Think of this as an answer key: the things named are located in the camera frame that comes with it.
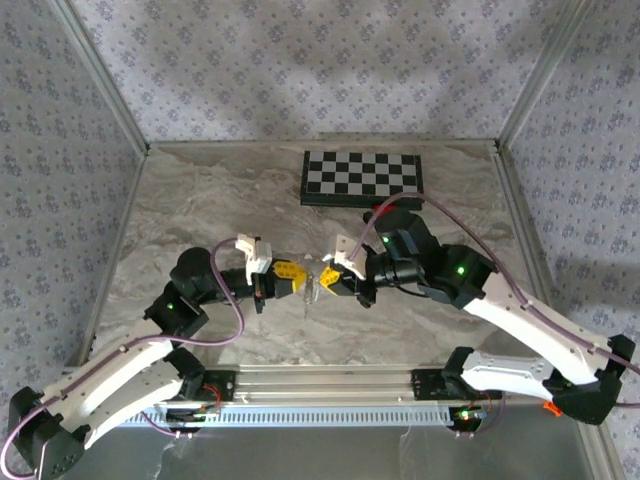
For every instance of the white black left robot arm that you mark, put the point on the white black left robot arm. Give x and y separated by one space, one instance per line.
110 370

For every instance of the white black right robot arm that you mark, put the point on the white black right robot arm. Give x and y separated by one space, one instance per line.
525 325

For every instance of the small red block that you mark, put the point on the small red block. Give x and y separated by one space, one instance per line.
387 207

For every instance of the black and grey chessboard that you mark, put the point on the black and grey chessboard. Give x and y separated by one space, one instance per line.
362 175

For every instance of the black controller board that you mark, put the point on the black controller board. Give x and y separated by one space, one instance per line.
467 417
187 416

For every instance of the grey metal sheet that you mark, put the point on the grey metal sheet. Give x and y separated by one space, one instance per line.
325 455

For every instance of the long aluminium table edge rail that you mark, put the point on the long aluminium table edge rail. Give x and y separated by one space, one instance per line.
525 225
114 250

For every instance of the aluminium frame rail with bases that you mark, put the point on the aluminium frame rail with bases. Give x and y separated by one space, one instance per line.
325 382

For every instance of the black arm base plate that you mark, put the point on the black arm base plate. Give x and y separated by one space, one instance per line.
425 385
225 387

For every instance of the short aluminium table edge rail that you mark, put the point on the short aluminium table edge rail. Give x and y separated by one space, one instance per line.
225 144

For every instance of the aluminium corner post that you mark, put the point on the aluminium corner post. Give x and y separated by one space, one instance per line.
102 75
544 75

